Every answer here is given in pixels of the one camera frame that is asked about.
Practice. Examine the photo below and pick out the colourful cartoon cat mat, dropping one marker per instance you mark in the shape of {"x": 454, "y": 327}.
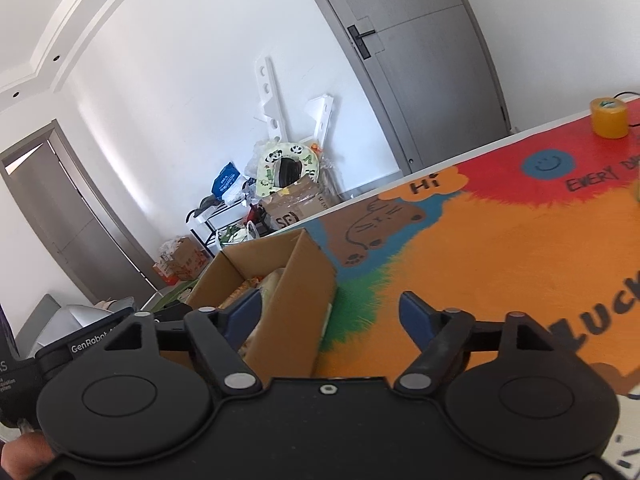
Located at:
{"x": 500, "y": 260}

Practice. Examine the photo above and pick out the small red print cardboard box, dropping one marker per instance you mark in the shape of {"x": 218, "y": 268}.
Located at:
{"x": 185, "y": 260}

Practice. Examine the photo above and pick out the person's left hand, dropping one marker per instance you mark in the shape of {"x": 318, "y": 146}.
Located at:
{"x": 25, "y": 455}

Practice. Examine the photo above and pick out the white shopping bag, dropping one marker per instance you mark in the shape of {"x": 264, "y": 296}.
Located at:
{"x": 240, "y": 234}

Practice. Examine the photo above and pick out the blue plastic bag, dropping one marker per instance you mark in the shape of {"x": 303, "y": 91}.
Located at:
{"x": 225, "y": 180}

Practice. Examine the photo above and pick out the taped brown cardboard box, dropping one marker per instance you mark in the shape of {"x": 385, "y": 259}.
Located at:
{"x": 295, "y": 207}

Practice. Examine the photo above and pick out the tall white foam board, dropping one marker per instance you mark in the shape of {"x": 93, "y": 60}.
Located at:
{"x": 265, "y": 90}

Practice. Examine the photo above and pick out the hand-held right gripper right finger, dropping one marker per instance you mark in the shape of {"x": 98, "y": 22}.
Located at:
{"x": 417, "y": 320}

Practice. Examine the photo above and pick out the black shoe rack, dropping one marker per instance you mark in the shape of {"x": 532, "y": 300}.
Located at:
{"x": 220, "y": 207}

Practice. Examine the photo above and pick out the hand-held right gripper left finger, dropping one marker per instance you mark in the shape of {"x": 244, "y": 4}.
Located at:
{"x": 242, "y": 317}

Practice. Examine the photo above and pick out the yellow tape roll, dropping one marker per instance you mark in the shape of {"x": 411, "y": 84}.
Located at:
{"x": 607, "y": 120}

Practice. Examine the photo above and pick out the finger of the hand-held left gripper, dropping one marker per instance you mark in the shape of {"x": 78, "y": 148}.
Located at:
{"x": 172, "y": 312}

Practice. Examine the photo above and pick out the short white foam board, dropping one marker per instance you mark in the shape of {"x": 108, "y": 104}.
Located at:
{"x": 320, "y": 115}

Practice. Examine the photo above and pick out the grey cloth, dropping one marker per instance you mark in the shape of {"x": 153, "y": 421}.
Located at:
{"x": 45, "y": 320}

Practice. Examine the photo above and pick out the grey room door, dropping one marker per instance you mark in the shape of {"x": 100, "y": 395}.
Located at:
{"x": 75, "y": 220}

